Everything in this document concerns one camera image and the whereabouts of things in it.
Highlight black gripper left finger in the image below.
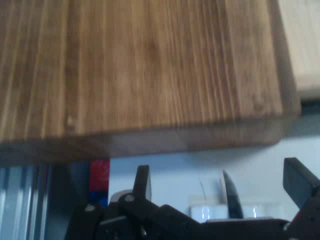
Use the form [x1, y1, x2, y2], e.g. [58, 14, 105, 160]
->
[64, 164, 201, 240]

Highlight blue foam block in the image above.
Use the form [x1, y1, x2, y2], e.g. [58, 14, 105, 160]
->
[88, 191, 110, 208]

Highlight white ceramic cutlery rest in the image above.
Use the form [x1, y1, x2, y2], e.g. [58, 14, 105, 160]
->
[187, 194, 288, 223]

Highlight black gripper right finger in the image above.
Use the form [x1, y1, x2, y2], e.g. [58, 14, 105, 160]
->
[283, 157, 320, 240]

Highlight red foam block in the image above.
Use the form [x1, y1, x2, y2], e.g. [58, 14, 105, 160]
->
[89, 159, 111, 193]

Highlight aluminium wall rail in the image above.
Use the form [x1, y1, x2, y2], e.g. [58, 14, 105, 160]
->
[0, 166, 51, 240]

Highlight serrated steel table knife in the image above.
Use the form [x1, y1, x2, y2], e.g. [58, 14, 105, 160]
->
[221, 169, 245, 219]

